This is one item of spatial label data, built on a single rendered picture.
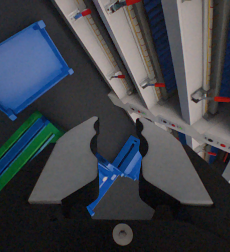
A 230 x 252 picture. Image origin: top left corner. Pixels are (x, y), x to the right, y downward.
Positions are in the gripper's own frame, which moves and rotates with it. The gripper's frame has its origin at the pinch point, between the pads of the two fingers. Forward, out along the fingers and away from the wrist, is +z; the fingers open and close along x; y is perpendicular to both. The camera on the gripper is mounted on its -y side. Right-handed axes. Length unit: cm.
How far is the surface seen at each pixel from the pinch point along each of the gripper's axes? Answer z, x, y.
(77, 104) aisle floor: 60, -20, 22
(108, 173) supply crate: 25.0, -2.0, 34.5
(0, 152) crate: 32, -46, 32
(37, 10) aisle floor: 53, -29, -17
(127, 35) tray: 38.0, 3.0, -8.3
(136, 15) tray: 36.9, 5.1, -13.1
